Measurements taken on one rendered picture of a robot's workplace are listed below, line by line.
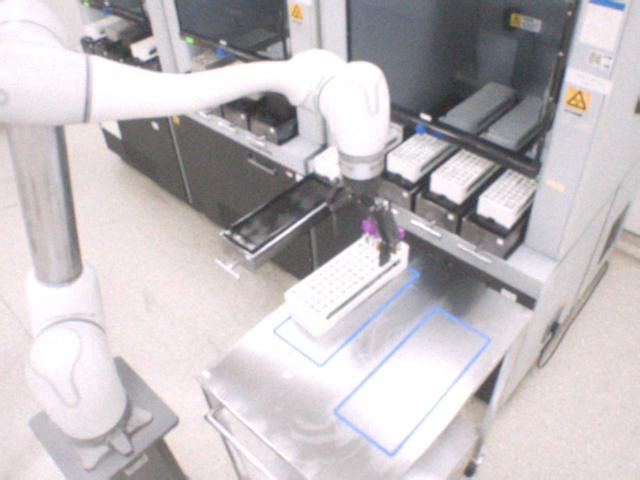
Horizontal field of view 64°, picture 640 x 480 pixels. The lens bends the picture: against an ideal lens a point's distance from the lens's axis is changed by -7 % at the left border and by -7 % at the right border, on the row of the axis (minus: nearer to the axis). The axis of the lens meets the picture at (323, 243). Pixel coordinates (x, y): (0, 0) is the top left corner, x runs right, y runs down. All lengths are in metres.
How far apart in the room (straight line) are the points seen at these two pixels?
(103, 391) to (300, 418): 0.39
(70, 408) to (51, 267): 0.28
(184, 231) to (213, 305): 0.53
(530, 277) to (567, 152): 0.34
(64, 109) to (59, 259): 0.43
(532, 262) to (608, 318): 1.02
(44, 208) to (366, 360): 0.69
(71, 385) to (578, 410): 1.69
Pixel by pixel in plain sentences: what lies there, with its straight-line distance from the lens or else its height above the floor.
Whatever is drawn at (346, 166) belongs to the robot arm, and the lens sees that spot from 1.03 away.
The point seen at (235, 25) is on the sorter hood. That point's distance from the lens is 1.95.
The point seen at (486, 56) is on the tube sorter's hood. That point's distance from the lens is 1.34.
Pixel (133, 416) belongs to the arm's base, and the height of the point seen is 0.72.
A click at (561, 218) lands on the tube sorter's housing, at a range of 1.45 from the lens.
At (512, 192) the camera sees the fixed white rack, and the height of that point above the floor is 0.86.
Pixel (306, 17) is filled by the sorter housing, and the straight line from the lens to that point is 1.69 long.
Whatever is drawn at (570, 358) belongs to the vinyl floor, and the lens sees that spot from 2.29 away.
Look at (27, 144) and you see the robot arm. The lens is 1.02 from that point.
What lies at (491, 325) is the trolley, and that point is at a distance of 1.23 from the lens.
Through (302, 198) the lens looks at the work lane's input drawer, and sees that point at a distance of 1.55.
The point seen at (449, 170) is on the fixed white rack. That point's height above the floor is 0.86.
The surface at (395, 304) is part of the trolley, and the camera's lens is 1.24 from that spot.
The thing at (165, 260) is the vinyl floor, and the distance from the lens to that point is 2.65.
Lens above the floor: 1.76
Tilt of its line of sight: 43 degrees down
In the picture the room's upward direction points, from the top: 4 degrees counter-clockwise
